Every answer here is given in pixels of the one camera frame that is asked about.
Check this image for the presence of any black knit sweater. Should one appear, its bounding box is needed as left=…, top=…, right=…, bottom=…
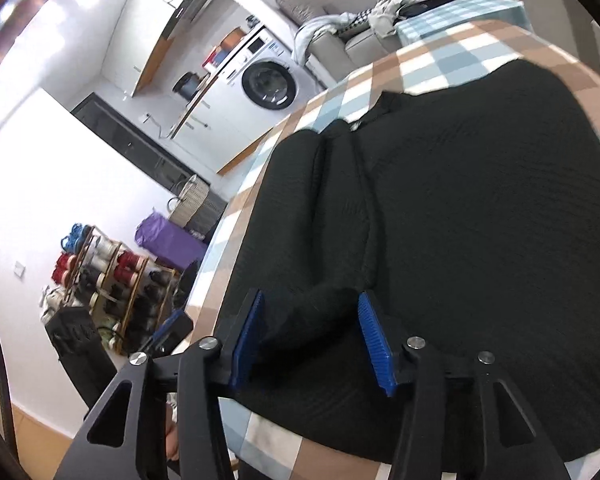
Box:
left=221, top=60, right=600, bottom=461

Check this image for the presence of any person's left hand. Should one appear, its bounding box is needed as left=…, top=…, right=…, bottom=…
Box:
left=166, top=404, right=180, bottom=462

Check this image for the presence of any wooden shoe rack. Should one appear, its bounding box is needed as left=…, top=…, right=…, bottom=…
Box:
left=41, top=223, right=180, bottom=356

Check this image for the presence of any plaid checked blanket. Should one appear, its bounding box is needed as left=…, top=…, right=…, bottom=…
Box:
left=186, top=20, right=600, bottom=479

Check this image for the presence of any purple plastic bag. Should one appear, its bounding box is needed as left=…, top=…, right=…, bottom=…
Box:
left=134, top=211, right=207, bottom=271

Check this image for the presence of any woven laundry basket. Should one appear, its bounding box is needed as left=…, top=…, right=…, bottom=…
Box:
left=166, top=176, right=227, bottom=240

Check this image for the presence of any white washing machine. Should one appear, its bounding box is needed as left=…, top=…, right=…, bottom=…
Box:
left=209, top=27, right=324, bottom=129

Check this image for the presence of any grey sofa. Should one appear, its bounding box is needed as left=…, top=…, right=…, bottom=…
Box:
left=275, top=0, right=401, bottom=81

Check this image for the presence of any light grey blanket on sofa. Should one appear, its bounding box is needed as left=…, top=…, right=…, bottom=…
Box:
left=292, top=12, right=356, bottom=65

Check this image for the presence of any teal checked cloth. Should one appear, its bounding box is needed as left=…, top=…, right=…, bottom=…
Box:
left=396, top=0, right=532, bottom=47

